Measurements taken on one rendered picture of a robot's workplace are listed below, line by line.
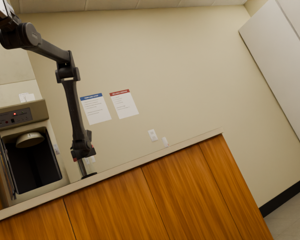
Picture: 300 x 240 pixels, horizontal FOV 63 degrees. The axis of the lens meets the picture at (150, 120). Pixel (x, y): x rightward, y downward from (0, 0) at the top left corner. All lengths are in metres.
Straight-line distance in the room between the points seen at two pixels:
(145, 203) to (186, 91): 1.60
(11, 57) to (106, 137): 0.95
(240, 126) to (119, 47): 1.61
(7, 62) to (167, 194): 1.34
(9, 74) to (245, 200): 1.77
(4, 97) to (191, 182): 1.28
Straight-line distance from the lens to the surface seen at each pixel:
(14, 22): 0.94
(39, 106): 1.66
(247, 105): 3.22
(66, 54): 1.27
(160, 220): 1.47
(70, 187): 1.32
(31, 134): 1.72
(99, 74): 2.44
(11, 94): 1.80
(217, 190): 1.69
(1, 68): 1.89
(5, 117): 1.66
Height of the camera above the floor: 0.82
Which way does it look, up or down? 12 degrees up
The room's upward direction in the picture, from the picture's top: 23 degrees counter-clockwise
